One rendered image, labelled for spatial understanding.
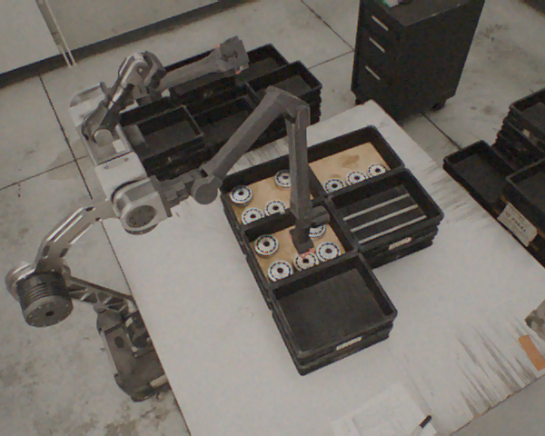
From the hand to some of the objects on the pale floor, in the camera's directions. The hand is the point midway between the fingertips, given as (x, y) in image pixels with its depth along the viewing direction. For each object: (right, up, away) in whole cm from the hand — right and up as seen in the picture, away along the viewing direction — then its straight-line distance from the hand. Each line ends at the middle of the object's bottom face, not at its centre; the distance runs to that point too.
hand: (300, 250), depth 196 cm
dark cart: (+84, +100, +181) cm, 223 cm away
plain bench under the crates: (+16, -48, +81) cm, 96 cm away
